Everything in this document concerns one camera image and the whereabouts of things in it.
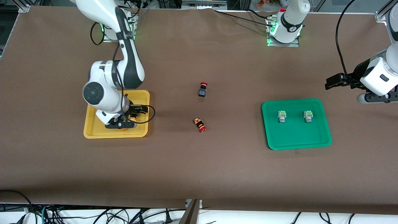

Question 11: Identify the green plastic tray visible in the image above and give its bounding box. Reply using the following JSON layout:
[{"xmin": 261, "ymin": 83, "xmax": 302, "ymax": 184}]
[{"xmin": 261, "ymin": 98, "xmax": 332, "ymax": 151}]

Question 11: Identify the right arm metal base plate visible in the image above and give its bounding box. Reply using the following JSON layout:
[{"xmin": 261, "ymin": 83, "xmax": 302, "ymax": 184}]
[{"xmin": 103, "ymin": 12, "xmax": 136, "ymax": 43}]

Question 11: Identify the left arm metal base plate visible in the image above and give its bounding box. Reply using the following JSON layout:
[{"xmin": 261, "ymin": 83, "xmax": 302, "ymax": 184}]
[{"xmin": 266, "ymin": 16, "xmax": 300, "ymax": 48}]

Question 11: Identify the black floor cable loop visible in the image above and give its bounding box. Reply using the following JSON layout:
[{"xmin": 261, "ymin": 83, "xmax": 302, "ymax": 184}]
[{"xmin": 0, "ymin": 189, "xmax": 35, "ymax": 224}]

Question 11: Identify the metal table leg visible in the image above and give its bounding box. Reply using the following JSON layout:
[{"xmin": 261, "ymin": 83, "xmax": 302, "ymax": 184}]
[{"xmin": 180, "ymin": 199, "xmax": 203, "ymax": 224}]

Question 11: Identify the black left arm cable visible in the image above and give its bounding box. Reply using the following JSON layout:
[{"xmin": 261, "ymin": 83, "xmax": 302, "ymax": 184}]
[{"xmin": 335, "ymin": 0, "xmax": 357, "ymax": 79}]

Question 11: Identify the aluminium frame rail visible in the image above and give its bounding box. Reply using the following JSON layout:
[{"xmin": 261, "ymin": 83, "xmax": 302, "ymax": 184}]
[{"xmin": 182, "ymin": 0, "xmax": 228, "ymax": 9}]

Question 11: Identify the red button orange body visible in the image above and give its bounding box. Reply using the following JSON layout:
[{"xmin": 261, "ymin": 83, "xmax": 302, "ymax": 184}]
[{"xmin": 193, "ymin": 117, "xmax": 207, "ymax": 133}]

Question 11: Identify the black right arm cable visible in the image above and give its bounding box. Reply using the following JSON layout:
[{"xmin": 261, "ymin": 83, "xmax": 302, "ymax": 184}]
[{"xmin": 90, "ymin": 21, "xmax": 155, "ymax": 125}]

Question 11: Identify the brown table cover sheet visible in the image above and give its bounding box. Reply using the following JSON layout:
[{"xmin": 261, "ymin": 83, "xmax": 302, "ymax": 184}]
[{"xmin": 0, "ymin": 6, "xmax": 398, "ymax": 215}]

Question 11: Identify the yellow plastic tray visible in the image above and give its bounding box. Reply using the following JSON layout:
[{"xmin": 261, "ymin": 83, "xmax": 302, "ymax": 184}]
[{"xmin": 83, "ymin": 90, "xmax": 150, "ymax": 139}]

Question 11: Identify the black cable to arm base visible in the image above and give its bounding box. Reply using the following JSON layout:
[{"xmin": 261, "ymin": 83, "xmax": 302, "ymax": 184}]
[{"xmin": 213, "ymin": 9, "xmax": 271, "ymax": 25}]

